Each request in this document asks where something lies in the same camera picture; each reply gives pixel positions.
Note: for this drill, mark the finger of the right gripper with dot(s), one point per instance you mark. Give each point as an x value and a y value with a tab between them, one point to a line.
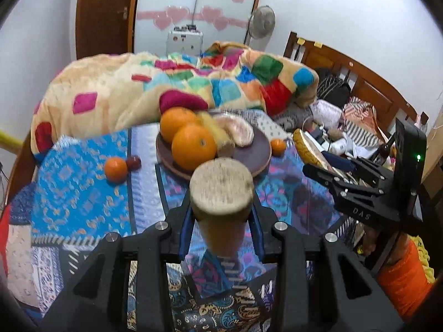
391	201
358	171

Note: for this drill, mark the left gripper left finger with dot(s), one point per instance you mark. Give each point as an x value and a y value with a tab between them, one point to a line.
96	297

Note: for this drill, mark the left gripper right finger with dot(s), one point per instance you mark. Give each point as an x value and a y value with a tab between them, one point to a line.
320	285

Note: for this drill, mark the pomelo segment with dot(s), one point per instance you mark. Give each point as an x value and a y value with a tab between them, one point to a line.
241	132
308	152

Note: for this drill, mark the small mandarin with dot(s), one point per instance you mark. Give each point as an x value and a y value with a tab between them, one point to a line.
115	170
278	147

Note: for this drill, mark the dark red grape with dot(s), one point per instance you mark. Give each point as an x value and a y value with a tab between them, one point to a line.
133	163

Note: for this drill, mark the large orange with sticker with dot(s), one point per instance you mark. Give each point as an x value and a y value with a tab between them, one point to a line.
192	145

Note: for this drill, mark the wooden bed headboard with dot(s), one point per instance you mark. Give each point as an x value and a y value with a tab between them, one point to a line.
365	83

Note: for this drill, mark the black striped bag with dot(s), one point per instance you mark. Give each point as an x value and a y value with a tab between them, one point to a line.
332	89

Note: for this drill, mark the blue patterned cloth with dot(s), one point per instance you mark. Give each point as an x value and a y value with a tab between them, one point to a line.
74	202

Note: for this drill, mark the white dotted cloth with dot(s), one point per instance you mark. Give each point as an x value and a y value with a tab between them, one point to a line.
265	124

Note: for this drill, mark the dark purple round plate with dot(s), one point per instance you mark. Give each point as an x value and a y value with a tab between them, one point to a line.
255	157

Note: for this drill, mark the standing electric fan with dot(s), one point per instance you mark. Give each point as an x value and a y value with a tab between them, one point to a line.
260	25

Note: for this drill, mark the yellow foam tube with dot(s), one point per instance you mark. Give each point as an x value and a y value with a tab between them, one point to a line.
10	143

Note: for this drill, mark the colourful patchwork quilt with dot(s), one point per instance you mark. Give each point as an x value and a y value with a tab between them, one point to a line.
102	94

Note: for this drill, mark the white device box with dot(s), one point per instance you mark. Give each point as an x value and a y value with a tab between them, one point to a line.
185	39

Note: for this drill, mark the frosted heart wardrobe doors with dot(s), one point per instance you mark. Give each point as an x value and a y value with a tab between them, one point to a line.
217	20

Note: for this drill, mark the brown wooden door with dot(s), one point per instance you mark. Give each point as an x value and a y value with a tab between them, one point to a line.
104	27

